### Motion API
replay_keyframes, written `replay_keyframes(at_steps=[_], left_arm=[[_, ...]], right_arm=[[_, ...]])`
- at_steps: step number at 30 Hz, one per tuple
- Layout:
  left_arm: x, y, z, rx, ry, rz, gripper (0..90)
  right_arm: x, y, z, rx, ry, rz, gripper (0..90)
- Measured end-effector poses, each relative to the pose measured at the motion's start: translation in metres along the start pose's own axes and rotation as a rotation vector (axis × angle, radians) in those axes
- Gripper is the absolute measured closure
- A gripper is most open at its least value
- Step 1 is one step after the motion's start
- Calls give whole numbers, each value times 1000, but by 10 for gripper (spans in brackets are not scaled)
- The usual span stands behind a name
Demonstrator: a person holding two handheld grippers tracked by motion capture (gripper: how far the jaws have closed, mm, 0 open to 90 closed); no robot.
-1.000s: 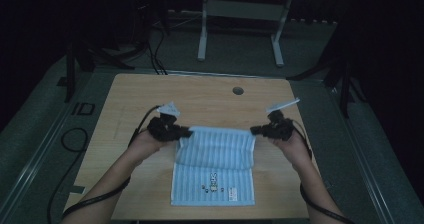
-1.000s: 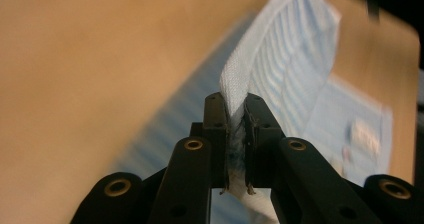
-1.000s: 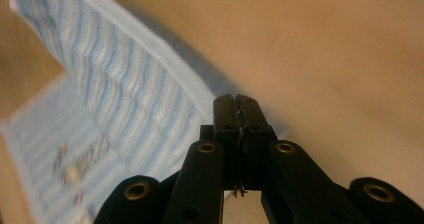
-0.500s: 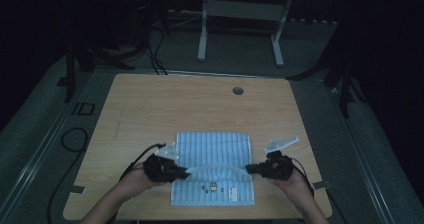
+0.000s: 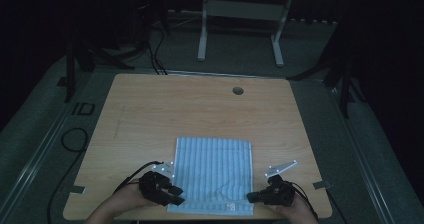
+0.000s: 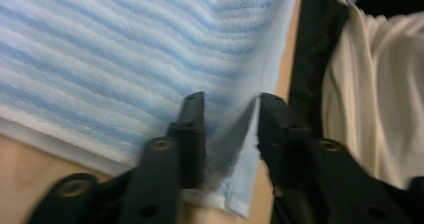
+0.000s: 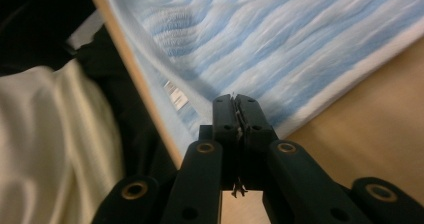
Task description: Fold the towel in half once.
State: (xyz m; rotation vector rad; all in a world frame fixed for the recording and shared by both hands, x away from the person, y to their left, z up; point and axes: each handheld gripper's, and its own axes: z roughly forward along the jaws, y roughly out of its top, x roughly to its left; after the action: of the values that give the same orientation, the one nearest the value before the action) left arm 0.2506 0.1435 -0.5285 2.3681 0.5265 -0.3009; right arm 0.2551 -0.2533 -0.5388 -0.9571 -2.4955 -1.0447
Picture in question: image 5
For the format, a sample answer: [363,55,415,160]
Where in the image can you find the metal floor rail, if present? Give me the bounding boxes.
[321,78,398,224]
[0,72,116,215]

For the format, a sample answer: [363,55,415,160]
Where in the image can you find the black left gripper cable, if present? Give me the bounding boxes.
[46,127,165,224]

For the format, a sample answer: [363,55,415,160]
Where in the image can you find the person's left hand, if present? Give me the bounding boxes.
[109,180,159,210]

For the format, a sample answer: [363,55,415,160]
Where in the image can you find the grey tape piece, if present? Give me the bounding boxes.
[312,180,332,190]
[68,185,87,195]

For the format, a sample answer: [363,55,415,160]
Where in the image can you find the white metal desk frame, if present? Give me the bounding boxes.
[197,0,296,68]

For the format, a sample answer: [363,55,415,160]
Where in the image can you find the person's right hand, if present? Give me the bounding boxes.
[269,192,313,220]

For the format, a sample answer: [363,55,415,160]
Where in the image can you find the black floor cables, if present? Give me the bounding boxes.
[145,25,169,76]

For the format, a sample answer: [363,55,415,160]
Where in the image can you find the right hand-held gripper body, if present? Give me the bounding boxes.
[263,159,299,207]

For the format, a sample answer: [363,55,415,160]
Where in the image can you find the blue striped shirt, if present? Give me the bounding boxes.
[167,136,255,217]

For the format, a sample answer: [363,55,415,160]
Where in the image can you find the black metal stand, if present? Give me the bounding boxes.
[57,33,136,104]
[286,47,369,119]

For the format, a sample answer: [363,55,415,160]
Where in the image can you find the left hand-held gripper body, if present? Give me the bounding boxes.
[138,161,176,207]

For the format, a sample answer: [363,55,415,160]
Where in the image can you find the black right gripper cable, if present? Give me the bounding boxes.
[289,181,320,220]

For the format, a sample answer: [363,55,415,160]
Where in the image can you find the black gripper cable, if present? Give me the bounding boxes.
[46,127,165,224]
[289,181,320,220]

